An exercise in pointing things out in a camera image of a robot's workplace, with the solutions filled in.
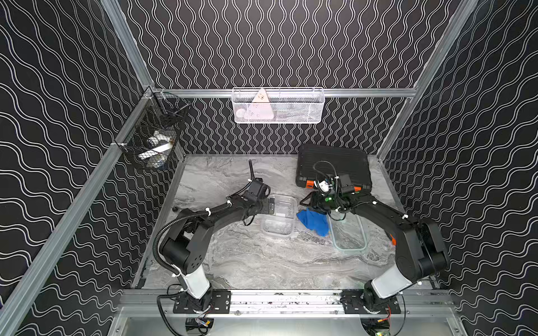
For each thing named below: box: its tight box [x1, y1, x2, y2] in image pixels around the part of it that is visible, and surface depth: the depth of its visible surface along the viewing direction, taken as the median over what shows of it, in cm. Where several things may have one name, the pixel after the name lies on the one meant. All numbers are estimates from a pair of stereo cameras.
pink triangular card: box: [243, 87, 274, 120], surface depth 92 cm
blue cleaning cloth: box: [296, 207, 330, 237], surface depth 88 cm
